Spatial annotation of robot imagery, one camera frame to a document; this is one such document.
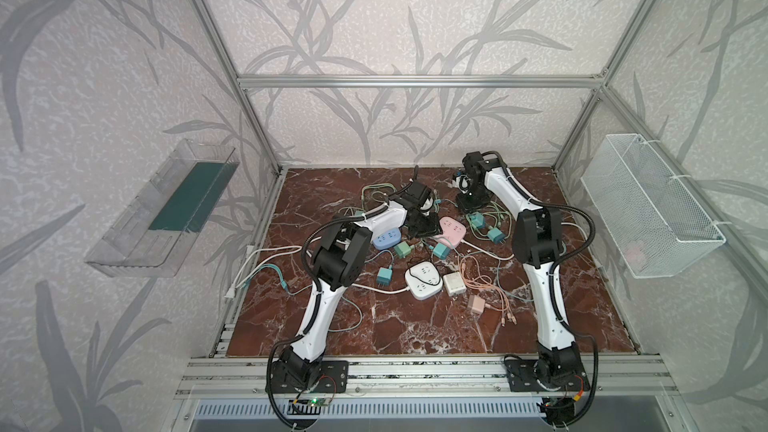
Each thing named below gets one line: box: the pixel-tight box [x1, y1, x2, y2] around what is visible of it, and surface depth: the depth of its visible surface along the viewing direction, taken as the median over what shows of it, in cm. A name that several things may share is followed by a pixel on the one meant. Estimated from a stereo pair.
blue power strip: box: [372, 228, 402, 250], surface depth 98 cm
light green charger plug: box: [394, 241, 414, 259], surface depth 98 cm
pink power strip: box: [433, 216, 467, 248], surface depth 101 cm
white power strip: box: [404, 261, 443, 301], surface depth 88 cm
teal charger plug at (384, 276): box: [377, 267, 393, 286], surface depth 91 cm
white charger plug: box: [443, 272, 467, 296], surface depth 89 cm
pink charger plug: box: [471, 295, 486, 314], surface depth 86 cm
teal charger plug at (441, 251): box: [434, 242, 451, 260], surface depth 96 cm
